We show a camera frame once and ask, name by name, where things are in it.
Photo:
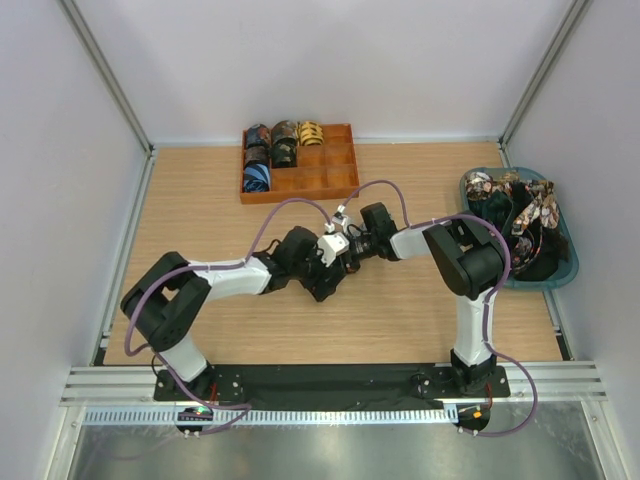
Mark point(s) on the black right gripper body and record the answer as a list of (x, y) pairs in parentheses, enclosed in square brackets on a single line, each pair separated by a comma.
[(360, 248)]

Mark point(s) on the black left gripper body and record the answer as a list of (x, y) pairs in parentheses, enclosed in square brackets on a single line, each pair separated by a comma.
[(310, 274)]

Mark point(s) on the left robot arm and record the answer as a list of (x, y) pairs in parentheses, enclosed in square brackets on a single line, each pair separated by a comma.
[(164, 304)]

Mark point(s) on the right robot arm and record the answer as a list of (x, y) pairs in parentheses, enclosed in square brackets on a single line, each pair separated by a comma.
[(471, 262)]

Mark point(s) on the orange compartment tray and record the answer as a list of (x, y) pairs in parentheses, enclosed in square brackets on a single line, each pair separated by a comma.
[(323, 172)]

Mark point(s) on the blue striped rolled tie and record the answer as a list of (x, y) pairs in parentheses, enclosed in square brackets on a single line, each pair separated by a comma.
[(256, 178)]

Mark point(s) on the dark camouflage rolled tie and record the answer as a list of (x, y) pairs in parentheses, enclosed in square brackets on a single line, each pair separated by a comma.
[(283, 155)]

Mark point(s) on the dark brown rolled tie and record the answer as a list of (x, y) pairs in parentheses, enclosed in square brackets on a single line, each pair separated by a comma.
[(257, 155)]

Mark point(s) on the yellow black rolled tie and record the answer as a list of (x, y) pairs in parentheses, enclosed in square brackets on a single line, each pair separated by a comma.
[(310, 134)]

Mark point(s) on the brown blue rolled tie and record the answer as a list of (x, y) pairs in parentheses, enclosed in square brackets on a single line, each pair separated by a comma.
[(285, 131)]

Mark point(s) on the dark green tie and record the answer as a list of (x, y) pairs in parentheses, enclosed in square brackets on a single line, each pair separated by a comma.
[(497, 209)]

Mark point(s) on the navy orange rolled tie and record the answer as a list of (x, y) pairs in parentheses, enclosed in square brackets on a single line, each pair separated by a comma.
[(258, 135)]

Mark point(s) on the dark navy floral tie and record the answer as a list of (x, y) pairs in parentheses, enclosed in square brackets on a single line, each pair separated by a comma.
[(525, 248)]

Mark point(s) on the teal plastic bin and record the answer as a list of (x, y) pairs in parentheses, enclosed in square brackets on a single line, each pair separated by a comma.
[(557, 264)]

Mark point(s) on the brown blue floral tie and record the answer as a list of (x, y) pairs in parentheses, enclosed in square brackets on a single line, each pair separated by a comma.
[(534, 200)]

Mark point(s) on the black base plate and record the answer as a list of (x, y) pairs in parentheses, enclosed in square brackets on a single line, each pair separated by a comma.
[(342, 388)]

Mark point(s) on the aluminium frame rail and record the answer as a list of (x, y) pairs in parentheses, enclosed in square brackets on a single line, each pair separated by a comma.
[(134, 385)]

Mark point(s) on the white slotted cable duct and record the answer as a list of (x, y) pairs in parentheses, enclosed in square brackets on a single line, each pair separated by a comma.
[(182, 416)]

